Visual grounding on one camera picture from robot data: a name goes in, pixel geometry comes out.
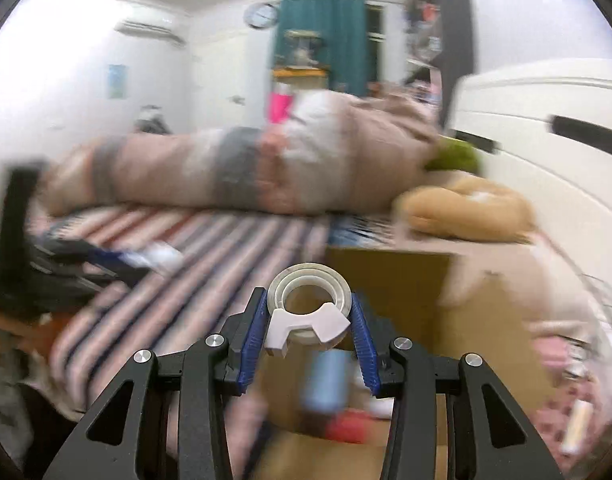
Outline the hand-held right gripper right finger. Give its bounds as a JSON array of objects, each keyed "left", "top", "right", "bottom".
[{"left": 352, "top": 292, "right": 567, "bottom": 480}]

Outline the small white bottle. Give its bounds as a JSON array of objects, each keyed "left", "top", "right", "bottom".
[{"left": 136, "top": 241, "right": 185, "bottom": 274}]

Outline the rolled pink grey quilt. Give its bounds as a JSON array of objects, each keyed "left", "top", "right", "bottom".
[{"left": 36, "top": 92, "right": 443, "bottom": 217}]

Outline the blue square device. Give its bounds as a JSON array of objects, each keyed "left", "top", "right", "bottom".
[{"left": 301, "top": 351, "right": 349, "bottom": 412}]

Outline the white tape dispenser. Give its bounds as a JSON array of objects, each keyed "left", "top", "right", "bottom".
[{"left": 264, "top": 262, "right": 349, "bottom": 359}]

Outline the yellow table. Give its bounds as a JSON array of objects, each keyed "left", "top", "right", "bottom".
[{"left": 272, "top": 66, "right": 331, "bottom": 94}]

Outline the brown cardboard box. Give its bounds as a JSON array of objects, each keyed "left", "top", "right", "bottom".
[{"left": 226, "top": 247, "right": 562, "bottom": 480}]

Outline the black bookshelf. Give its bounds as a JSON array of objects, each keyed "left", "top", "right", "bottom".
[{"left": 403, "top": 0, "right": 478, "bottom": 132}]

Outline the pink spray bottle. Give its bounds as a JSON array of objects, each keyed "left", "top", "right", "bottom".
[{"left": 326, "top": 407, "right": 387, "bottom": 444}]

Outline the window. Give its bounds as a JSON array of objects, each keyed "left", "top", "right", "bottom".
[{"left": 366, "top": 5, "right": 387, "bottom": 84}]

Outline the person's left hand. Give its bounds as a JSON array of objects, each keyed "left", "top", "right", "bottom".
[{"left": 0, "top": 310, "right": 69, "bottom": 361}]

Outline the pink dotted cloth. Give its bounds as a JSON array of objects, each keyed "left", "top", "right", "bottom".
[{"left": 531, "top": 335, "right": 612, "bottom": 467}]

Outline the white air conditioner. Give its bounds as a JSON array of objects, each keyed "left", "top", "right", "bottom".
[{"left": 114, "top": 19, "right": 185, "bottom": 46}]

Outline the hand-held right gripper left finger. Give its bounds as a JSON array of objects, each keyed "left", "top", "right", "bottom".
[{"left": 43, "top": 287, "right": 267, "bottom": 480}]

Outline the green plush toy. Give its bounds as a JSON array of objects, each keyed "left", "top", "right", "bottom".
[{"left": 426, "top": 137, "right": 483, "bottom": 174}]

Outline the glass display case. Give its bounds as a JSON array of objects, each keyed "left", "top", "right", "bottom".
[{"left": 284, "top": 30, "right": 321, "bottom": 69}]

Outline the brown plush toy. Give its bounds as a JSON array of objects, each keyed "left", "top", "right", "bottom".
[{"left": 393, "top": 180, "right": 535, "bottom": 244}]

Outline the pink bag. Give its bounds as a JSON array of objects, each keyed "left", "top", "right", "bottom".
[{"left": 268, "top": 91, "right": 295, "bottom": 126}]

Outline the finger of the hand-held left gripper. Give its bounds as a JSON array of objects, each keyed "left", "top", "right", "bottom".
[
  {"left": 38, "top": 237, "right": 134, "bottom": 267},
  {"left": 60, "top": 264, "right": 152, "bottom": 293}
]

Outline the white bed headboard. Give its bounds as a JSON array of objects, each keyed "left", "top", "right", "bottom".
[{"left": 446, "top": 57, "right": 612, "bottom": 313}]

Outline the light blue wall poster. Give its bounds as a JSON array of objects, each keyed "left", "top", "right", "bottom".
[{"left": 107, "top": 64, "right": 128, "bottom": 100}]

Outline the white door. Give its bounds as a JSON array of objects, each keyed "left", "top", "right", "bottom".
[{"left": 191, "top": 35, "right": 251, "bottom": 132}]

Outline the teal curtain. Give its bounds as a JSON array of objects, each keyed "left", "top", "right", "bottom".
[{"left": 276, "top": 0, "right": 369, "bottom": 99}]

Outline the round wall clock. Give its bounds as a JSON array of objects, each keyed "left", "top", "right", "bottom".
[{"left": 246, "top": 2, "right": 279, "bottom": 30}]

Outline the white tube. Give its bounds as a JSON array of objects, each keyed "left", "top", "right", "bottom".
[{"left": 561, "top": 399, "right": 595, "bottom": 457}]

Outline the beige quilted pillow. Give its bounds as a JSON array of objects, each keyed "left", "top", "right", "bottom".
[{"left": 436, "top": 240, "right": 603, "bottom": 358}]

